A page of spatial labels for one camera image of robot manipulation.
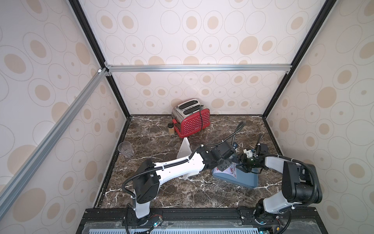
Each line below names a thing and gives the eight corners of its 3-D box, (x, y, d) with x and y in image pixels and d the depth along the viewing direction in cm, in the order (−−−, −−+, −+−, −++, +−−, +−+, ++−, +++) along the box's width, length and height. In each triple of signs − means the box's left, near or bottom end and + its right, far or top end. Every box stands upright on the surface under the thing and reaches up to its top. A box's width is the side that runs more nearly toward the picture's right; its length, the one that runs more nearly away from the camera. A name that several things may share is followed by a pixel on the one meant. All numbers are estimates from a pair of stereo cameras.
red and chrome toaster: (182, 142, 105) (181, 125, 91) (168, 125, 116) (165, 107, 102) (208, 128, 114) (211, 110, 100) (193, 112, 125) (193, 95, 111)
